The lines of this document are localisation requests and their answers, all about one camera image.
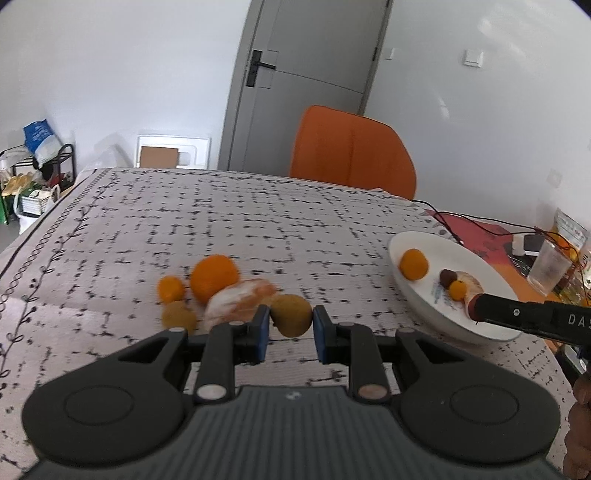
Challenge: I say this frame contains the yellow slippers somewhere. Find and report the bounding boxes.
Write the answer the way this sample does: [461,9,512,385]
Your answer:
[2,174,36,195]

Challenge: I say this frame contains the clear plastic bag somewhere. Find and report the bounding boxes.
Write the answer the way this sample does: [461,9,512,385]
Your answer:
[87,133,136,169]

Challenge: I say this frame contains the peeled orange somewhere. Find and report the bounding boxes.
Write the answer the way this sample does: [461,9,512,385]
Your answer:
[205,278,278,332]

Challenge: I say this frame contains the blue and white bag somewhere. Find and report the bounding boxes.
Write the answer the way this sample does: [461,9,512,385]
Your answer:
[23,120,61,165]

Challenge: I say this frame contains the clear plastic cup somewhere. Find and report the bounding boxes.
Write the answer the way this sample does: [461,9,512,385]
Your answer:
[526,239,574,296]

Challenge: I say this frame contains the white shopping bag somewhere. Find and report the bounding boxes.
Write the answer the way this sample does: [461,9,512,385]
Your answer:
[13,186,61,234]

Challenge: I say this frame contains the white charger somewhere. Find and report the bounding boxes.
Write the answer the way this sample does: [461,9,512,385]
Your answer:
[512,233,546,257]

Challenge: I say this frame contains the patterned white tablecloth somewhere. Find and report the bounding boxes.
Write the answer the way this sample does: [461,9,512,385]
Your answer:
[0,167,583,478]

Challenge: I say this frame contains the brown kiwi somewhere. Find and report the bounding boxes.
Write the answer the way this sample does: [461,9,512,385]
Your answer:
[161,300,199,334]
[270,294,314,337]

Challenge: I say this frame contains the white ceramic bowl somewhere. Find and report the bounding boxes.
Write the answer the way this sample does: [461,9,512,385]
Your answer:
[388,231,522,346]

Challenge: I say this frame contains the black door handle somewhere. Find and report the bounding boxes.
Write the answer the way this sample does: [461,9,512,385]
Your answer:
[246,50,277,88]

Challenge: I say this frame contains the medium orange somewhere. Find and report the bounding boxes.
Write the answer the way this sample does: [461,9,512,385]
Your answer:
[399,248,429,281]

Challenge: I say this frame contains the printed snack bag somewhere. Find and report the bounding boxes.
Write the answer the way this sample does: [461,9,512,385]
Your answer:
[551,208,591,306]

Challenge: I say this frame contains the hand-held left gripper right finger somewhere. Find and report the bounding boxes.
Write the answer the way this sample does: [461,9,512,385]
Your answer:
[312,305,472,404]

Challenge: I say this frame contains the white framed board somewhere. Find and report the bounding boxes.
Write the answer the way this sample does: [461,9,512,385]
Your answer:
[135,135,212,169]

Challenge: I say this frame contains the brown cardboard piece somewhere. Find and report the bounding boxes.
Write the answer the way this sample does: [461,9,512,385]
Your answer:
[139,145,180,169]

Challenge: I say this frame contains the orange chair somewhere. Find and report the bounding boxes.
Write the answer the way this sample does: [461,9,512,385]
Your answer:
[289,105,417,201]

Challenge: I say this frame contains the grey door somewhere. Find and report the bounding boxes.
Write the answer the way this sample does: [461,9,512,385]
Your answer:
[218,0,394,176]

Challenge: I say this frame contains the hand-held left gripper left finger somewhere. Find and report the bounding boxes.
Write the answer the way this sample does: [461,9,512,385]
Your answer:
[111,305,271,405]

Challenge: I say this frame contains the black cable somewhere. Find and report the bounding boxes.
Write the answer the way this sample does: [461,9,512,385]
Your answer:
[413,199,557,246]

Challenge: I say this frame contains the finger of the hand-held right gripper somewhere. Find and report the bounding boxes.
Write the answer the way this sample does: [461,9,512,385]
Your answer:
[466,292,557,335]

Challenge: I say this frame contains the person's right hand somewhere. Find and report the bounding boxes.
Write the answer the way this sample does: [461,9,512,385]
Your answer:
[562,370,591,480]

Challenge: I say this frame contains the black shoe rack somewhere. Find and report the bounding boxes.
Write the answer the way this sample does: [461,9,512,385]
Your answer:
[0,143,76,195]

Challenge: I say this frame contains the large orange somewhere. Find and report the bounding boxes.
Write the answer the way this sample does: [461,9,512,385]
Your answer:
[190,255,241,304]

